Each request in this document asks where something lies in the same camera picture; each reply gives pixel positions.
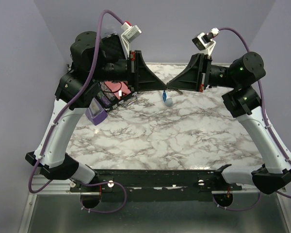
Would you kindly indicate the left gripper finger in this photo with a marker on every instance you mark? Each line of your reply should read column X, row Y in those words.
column 152, row 86
column 145, row 75

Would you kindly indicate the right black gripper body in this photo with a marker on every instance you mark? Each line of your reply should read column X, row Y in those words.
column 207, row 63

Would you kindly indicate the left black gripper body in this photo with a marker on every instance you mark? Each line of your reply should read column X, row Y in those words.
column 130, row 71

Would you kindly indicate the blue key tag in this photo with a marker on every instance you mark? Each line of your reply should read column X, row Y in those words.
column 164, row 96

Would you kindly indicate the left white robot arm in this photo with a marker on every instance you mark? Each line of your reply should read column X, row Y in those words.
column 94, row 60

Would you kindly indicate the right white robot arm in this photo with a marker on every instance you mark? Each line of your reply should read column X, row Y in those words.
column 245, row 105

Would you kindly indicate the white microphone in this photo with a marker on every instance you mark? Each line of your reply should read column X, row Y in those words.
column 169, row 102

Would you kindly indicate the purple metronome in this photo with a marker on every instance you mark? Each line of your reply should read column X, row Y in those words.
column 95, row 112

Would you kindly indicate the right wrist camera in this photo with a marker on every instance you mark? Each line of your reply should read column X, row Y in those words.
column 205, row 41

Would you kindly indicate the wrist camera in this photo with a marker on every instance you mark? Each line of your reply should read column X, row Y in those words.
column 130, row 32
column 205, row 41

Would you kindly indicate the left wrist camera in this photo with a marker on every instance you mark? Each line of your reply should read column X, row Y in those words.
column 130, row 32

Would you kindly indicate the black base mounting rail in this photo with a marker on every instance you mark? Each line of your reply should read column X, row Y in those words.
column 156, row 185

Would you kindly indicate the aluminium frame profile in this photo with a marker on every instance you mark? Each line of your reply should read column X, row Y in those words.
column 35, row 182

